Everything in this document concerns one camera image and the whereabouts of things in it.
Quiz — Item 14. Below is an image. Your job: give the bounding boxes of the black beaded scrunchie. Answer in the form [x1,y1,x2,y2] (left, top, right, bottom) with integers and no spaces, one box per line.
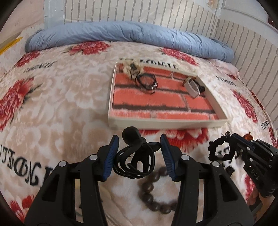
[208,131,236,162]

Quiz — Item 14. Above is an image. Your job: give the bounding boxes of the brown wooden bead bracelet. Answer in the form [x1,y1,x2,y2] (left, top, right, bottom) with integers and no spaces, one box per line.
[137,166,179,215]

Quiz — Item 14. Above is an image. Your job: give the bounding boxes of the black cord hair ties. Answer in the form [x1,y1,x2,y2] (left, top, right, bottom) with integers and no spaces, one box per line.
[113,126,162,179]

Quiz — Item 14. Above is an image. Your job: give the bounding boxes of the black studded bracelet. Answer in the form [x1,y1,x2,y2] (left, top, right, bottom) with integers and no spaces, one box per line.
[134,72,158,95]

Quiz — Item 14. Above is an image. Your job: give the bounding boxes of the cream jewelry tray red lining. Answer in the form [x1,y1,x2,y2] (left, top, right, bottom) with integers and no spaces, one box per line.
[108,58,228,130]

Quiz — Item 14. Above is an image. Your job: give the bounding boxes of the right hand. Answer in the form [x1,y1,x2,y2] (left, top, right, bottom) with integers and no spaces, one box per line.
[246,186,274,212]

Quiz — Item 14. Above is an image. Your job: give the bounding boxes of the floral bed blanket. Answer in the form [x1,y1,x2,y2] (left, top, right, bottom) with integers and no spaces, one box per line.
[1,39,277,225]

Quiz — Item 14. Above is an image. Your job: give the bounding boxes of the rolled blue quilt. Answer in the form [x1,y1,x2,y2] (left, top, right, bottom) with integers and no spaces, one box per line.
[25,21,234,63]

